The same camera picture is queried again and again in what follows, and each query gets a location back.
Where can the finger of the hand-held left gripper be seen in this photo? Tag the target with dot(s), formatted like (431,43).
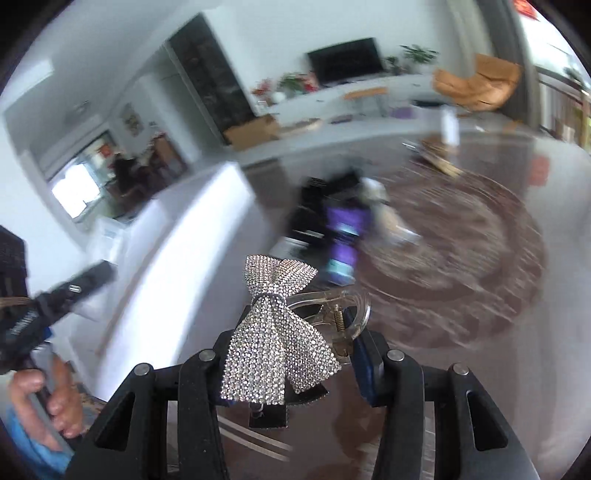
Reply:
(74,288)

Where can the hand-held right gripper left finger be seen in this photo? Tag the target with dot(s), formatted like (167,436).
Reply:
(198,406)

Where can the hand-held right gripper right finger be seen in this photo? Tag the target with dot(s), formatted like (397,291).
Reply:
(367,371)

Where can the rhinestone bow hair clip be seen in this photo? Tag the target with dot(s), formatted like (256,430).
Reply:
(272,341)

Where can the person's left forearm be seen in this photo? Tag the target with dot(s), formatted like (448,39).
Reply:
(27,454)

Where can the person's left hand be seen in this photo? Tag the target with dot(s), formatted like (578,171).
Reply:
(64,406)

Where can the white panel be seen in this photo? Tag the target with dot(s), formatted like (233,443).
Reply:
(184,249)

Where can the dark wooden furniture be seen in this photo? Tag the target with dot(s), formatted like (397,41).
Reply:
(138,170)

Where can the purple item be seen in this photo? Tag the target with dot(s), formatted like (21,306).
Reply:
(344,221)

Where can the white item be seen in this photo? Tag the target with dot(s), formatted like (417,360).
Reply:
(392,221)

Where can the brown patterned table mat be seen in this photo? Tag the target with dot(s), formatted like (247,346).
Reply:
(461,249)

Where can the black box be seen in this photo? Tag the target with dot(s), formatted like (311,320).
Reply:
(307,217)

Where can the brown hair clip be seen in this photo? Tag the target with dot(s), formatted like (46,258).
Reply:
(438,159)

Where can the cardboard box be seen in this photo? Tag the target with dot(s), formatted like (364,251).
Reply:
(251,131)

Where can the black cabinet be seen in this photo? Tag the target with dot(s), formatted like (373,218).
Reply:
(207,74)

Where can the purple cushion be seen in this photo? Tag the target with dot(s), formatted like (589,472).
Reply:
(400,112)

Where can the white television console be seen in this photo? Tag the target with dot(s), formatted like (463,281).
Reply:
(323,99)

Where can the red flower plant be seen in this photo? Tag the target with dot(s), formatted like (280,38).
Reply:
(263,87)

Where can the wooden bench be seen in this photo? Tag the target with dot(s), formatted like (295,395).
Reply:
(364,92)

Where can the orange lounge chair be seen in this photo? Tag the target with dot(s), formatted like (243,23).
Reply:
(480,85)

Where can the small green potted plant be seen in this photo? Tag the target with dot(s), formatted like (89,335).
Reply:
(391,63)

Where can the black television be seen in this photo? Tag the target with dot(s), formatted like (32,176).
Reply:
(346,60)

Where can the large green potted plant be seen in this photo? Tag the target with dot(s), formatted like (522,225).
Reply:
(418,54)

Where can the wooden shelf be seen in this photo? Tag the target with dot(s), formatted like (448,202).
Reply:
(565,106)

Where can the framed wall picture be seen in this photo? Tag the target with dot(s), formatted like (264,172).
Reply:
(130,119)

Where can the red wall poster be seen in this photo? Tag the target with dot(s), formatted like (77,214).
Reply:
(525,7)

